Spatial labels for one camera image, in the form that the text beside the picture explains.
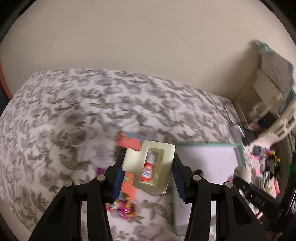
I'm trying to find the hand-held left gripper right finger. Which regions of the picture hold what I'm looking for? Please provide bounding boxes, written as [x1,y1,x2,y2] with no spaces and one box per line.
[171,153,269,241]

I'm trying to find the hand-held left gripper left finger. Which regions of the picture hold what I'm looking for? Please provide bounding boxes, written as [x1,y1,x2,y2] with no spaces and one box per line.
[28,153,127,241]

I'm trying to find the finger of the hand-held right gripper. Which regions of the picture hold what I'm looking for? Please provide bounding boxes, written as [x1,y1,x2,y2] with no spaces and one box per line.
[232,175,285,218]

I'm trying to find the orange box with blue wave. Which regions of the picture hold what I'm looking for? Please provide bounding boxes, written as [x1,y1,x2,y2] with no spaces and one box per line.
[120,172,137,202]

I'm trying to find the cream hair claw clip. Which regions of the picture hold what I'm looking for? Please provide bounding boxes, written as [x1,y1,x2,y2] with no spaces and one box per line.
[122,140,176,194]

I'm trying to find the small orange white bottle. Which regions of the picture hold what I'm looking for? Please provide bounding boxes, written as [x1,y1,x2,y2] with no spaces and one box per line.
[141,150,160,182]

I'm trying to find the white tray with teal rim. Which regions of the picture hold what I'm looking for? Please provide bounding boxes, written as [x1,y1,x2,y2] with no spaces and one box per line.
[170,142,248,237]

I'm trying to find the coral and blue small packet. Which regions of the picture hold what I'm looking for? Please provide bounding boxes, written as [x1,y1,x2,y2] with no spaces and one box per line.
[116,132,144,154]

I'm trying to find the colourful cylindrical tin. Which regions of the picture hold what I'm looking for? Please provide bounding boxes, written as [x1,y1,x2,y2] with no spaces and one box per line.
[251,145,263,159]

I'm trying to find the white plastic chair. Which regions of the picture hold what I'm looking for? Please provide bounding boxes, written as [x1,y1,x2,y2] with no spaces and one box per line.
[249,111,296,149]

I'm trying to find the grey floral blanket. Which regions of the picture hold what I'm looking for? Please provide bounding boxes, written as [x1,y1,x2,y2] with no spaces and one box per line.
[0,68,243,241]

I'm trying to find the white storage shelf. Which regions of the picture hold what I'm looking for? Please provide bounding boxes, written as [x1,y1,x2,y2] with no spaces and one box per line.
[233,69,285,126]

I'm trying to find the white and teal box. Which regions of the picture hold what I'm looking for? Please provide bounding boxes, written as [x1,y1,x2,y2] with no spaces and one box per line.
[250,39,296,93]

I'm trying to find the black yellow keychain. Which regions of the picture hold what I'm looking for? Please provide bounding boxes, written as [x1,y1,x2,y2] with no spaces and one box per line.
[266,149,282,164]

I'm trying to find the black usb cable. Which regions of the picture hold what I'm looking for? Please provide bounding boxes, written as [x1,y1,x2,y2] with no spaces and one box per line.
[225,102,241,127]

